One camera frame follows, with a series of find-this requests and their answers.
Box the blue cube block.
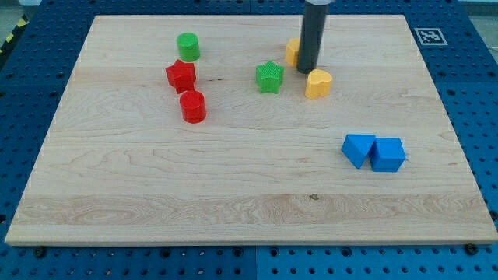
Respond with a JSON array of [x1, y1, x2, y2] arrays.
[[369, 138, 405, 173]]

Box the green cylinder block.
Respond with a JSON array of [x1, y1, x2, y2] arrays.
[[177, 33, 200, 62]]

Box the yellow heart block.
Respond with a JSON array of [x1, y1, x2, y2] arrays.
[[304, 69, 333, 99]]

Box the yellow hexagon block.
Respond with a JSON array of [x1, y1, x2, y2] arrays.
[[285, 38, 300, 67]]

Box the green star block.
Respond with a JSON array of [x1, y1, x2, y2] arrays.
[[255, 61, 284, 94]]

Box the wooden board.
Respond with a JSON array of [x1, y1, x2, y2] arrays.
[[5, 15, 497, 246]]

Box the red star block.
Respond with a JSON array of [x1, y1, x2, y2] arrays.
[[166, 60, 196, 94]]

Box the black bolt right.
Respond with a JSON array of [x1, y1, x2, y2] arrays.
[[464, 243, 479, 256]]

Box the blue triangle block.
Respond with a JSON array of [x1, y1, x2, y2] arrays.
[[341, 134, 376, 169]]

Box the black bolt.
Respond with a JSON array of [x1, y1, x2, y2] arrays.
[[33, 247, 47, 259], [464, 243, 479, 256]]

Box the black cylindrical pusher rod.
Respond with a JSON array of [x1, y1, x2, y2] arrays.
[[296, 0, 331, 74]]

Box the black bolt left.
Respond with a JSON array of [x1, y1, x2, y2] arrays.
[[33, 247, 47, 259]]

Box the red cylinder block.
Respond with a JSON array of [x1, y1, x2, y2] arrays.
[[180, 90, 206, 124]]

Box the white fiducial marker tag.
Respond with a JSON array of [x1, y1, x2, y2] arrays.
[[414, 27, 447, 46]]

